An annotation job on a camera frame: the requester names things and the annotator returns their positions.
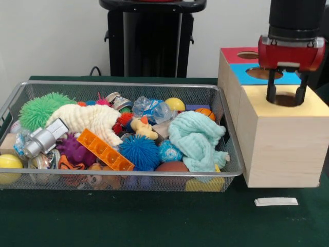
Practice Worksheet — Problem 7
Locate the blue spiky rubber ball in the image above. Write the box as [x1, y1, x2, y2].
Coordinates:
[120, 135, 161, 172]

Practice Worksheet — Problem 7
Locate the silver toy robot figure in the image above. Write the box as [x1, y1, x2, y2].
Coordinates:
[23, 118, 70, 158]

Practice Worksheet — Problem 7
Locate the orange plastic compartment tray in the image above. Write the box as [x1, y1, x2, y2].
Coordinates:
[77, 128, 136, 171]

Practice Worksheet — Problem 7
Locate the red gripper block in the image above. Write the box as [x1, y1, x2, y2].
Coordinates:
[258, 38, 326, 105]

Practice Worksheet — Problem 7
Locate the dark green tablecloth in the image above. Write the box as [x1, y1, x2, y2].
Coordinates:
[0, 75, 329, 247]

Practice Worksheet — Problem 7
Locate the yellow ball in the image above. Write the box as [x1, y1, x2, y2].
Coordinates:
[0, 153, 24, 185]
[164, 97, 186, 112]

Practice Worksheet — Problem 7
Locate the wooden box with three holes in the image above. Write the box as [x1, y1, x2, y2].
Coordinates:
[217, 47, 329, 188]

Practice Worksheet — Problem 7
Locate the mint green cloth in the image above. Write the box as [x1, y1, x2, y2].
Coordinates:
[168, 110, 231, 173]

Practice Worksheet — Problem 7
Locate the yellow plush duck toy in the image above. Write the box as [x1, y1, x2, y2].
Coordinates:
[130, 117, 159, 141]

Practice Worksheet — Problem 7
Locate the orange mini basketball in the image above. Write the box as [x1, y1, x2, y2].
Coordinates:
[195, 108, 216, 121]

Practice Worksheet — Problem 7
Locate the white flat strip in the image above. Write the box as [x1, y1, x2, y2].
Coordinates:
[254, 197, 299, 206]

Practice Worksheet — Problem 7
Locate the black chair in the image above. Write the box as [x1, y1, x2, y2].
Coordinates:
[307, 4, 329, 91]

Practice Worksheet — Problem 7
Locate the wire mesh bin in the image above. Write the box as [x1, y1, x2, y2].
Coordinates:
[0, 80, 244, 192]

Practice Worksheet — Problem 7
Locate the green spiky rubber ball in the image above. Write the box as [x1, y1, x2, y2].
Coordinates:
[19, 99, 61, 129]

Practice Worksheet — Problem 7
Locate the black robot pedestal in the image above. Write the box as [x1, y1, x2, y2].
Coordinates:
[99, 0, 208, 78]

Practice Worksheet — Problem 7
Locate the cream fluffy cloth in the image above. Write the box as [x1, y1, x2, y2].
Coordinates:
[46, 104, 123, 146]

